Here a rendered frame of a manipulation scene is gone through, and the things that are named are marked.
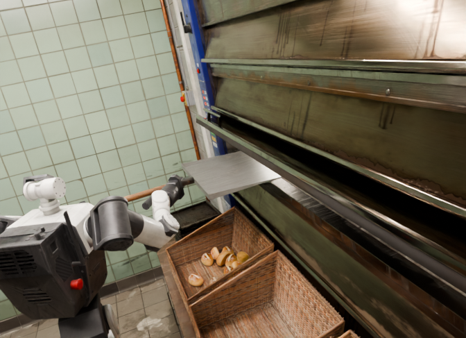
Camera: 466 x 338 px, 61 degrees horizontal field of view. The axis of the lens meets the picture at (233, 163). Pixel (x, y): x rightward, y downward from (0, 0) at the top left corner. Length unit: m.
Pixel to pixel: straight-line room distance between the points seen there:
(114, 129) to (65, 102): 0.38
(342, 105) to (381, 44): 0.28
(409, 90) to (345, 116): 0.27
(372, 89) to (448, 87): 0.22
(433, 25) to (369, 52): 0.17
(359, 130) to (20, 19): 2.51
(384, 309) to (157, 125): 2.30
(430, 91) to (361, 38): 0.21
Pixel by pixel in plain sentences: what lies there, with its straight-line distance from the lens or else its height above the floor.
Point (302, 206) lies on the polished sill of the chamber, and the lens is 1.53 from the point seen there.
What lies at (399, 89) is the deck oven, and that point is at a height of 1.66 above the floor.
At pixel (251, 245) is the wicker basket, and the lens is 2.21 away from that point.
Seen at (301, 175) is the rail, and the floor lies 1.44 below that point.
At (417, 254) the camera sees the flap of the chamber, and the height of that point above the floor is 1.42.
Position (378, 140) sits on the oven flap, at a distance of 1.02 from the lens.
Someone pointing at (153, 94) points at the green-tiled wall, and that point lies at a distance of 3.11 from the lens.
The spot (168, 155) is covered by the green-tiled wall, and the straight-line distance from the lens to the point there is 3.20.
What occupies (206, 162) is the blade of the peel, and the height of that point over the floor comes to 1.18.
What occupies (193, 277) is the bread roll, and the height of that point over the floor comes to 0.64.
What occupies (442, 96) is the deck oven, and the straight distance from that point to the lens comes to 0.84.
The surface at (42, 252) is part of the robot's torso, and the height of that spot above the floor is 1.38.
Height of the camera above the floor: 1.84
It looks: 18 degrees down
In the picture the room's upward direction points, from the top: 12 degrees counter-clockwise
